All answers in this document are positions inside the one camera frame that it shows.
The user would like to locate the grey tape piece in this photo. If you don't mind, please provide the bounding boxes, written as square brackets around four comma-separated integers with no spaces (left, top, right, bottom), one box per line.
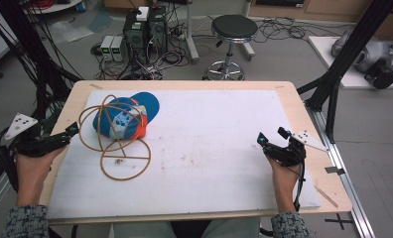
[325,166,345,176]

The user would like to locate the person's legs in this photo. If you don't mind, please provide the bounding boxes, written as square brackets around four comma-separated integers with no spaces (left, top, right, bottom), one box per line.
[113,218,262,238]

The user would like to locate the person's right hand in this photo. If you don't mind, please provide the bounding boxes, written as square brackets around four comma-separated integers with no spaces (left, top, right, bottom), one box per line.
[266,156,301,201]

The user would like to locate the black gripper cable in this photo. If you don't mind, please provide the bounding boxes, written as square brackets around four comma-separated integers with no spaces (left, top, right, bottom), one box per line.
[293,162,307,213]
[0,128,20,193]

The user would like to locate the black metal stand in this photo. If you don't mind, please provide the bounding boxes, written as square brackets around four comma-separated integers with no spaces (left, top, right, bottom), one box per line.
[297,0,393,144]

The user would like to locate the tangle of floor cables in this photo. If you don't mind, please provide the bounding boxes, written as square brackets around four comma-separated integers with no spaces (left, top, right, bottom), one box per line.
[90,42,191,81]

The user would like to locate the white foam mat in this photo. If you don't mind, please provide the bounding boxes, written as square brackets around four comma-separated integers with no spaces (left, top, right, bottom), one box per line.
[47,89,322,220]

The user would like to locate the aluminium rail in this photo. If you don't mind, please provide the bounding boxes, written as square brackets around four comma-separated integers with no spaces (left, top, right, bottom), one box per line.
[305,101,375,238]

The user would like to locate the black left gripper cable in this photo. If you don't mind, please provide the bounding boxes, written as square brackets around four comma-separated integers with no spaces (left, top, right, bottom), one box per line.
[0,128,20,193]

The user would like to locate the white box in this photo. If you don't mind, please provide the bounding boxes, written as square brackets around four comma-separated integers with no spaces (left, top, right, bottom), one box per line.
[136,6,150,22]

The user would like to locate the person's left hand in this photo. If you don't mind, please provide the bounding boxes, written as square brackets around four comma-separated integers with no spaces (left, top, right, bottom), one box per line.
[15,146,67,200]

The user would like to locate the clear plastic sheet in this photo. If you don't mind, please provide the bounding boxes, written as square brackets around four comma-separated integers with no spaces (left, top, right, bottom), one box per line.
[48,19,95,45]

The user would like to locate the blue and orange cap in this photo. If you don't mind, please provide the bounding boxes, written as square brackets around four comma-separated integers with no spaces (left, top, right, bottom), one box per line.
[92,91,161,141]

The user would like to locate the black round stool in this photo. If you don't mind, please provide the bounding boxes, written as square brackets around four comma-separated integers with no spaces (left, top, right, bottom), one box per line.
[202,14,259,81]

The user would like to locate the black device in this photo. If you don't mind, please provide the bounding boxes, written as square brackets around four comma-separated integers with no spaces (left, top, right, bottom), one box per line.
[363,62,393,90]

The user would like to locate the black computer tower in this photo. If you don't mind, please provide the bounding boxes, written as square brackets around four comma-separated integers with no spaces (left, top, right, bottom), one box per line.
[122,9,150,64]
[147,6,169,58]

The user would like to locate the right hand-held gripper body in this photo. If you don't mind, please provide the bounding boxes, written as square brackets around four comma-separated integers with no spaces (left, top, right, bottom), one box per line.
[263,130,329,168]

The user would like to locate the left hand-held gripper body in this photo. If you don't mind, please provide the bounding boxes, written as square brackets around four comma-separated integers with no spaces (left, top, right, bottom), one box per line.
[4,113,71,159]

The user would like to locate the black loose floor cables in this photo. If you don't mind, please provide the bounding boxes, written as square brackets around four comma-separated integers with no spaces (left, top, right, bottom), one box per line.
[253,16,308,45]

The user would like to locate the round white table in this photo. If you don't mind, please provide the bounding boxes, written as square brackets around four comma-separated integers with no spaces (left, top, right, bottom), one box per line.
[23,0,83,15]

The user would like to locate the white desk leg frame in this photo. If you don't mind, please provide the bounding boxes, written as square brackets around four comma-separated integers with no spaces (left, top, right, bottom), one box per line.
[184,0,256,64]

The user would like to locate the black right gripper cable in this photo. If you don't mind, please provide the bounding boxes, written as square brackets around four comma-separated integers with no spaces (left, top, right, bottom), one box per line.
[293,162,307,213]

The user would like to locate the grey robot shell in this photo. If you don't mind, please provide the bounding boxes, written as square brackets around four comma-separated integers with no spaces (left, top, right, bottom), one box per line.
[330,29,393,74]

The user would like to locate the thin wooden stick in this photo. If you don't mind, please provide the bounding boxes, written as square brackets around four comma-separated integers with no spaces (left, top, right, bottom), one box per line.
[315,185,339,209]

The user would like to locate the brown wire hat stand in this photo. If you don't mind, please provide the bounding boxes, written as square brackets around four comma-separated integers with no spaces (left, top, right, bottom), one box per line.
[78,94,152,181]

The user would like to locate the white floor board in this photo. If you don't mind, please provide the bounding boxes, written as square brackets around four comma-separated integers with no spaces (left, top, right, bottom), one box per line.
[308,35,393,90]

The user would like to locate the black stand with cables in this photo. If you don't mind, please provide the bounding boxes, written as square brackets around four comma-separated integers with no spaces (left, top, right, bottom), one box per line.
[0,0,83,133]

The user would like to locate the grey power supply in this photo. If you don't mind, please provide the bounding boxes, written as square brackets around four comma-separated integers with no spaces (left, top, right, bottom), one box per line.
[100,35,115,62]
[110,36,126,62]

